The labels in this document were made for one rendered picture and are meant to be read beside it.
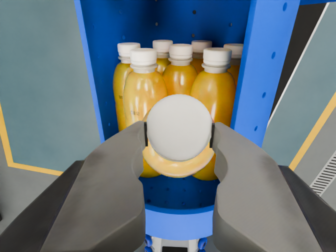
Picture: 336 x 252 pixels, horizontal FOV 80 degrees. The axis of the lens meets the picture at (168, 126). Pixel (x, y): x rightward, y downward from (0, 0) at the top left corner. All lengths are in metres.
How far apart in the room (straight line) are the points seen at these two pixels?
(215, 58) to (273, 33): 0.09
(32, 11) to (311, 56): 1.81
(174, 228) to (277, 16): 0.28
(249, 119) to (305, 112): 1.57
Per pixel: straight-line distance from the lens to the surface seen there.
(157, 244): 0.96
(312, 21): 1.46
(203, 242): 0.85
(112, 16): 0.41
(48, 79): 1.76
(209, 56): 0.29
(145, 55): 0.29
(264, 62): 0.23
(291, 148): 1.94
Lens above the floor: 1.42
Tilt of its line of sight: 61 degrees down
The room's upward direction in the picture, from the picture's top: 174 degrees counter-clockwise
